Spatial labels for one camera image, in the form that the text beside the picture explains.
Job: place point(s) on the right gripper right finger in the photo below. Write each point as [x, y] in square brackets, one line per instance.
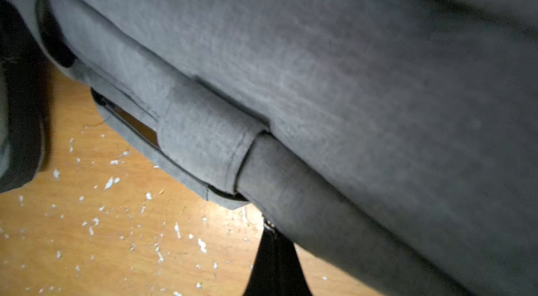
[289, 273]

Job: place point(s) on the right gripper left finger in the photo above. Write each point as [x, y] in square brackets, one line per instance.
[264, 272]

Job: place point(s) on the grey laptop bag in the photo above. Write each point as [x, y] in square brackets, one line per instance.
[23, 128]
[395, 139]

